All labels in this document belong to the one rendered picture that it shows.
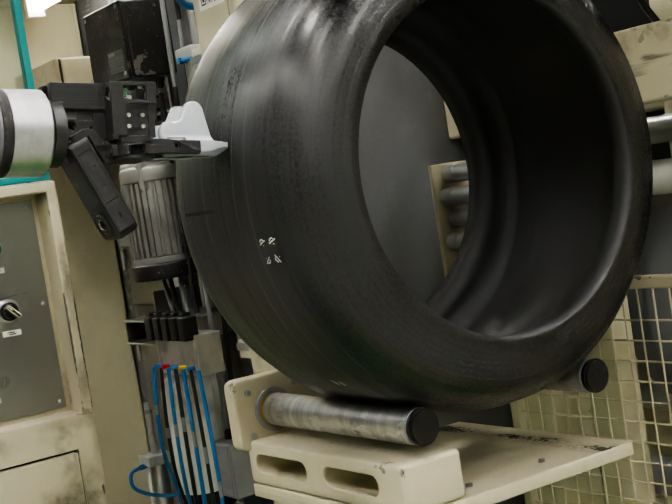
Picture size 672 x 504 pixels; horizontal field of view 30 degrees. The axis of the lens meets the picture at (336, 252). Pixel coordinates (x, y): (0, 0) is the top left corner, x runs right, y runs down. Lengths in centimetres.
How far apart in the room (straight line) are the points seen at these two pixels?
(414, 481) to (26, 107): 60
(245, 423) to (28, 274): 50
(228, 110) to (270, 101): 8
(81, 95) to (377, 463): 54
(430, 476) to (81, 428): 74
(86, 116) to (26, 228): 73
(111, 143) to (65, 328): 74
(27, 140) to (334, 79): 33
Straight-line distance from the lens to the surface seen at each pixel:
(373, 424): 151
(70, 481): 204
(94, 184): 133
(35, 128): 129
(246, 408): 173
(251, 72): 141
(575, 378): 164
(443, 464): 148
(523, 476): 157
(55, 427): 202
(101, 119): 135
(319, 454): 159
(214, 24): 185
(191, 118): 139
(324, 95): 135
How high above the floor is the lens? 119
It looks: 3 degrees down
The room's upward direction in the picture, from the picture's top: 9 degrees counter-clockwise
